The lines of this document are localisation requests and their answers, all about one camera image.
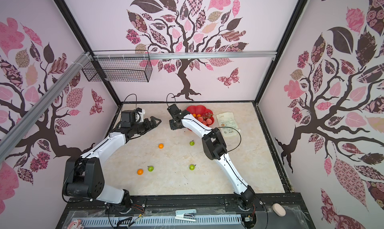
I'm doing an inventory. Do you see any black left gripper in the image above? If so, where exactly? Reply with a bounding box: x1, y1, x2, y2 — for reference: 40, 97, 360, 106
131, 115, 162, 135

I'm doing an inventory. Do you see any purple fake grape bunch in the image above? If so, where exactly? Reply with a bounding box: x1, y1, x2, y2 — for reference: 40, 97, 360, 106
202, 111, 213, 120

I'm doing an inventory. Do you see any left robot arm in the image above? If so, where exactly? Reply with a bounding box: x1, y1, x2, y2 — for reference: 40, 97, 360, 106
62, 108, 162, 214

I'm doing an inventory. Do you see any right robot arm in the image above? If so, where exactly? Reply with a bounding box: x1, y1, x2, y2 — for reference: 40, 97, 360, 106
167, 104, 257, 210

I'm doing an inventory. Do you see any red flower fruit bowl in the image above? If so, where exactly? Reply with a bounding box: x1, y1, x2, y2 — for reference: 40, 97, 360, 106
187, 105, 215, 127

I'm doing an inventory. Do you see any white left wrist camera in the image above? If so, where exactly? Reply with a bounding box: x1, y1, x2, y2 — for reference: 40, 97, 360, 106
135, 108, 145, 123

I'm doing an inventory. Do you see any black wire basket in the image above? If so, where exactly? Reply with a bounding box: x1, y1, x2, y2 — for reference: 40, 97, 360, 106
82, 49, 153, 83

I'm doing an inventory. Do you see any white slotted cable duct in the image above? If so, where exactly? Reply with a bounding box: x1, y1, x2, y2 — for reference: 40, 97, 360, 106
64, 215, 243, 229

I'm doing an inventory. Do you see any aluminium frame rail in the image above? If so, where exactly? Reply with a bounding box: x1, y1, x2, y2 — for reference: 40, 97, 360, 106
1, 51, 277, 162

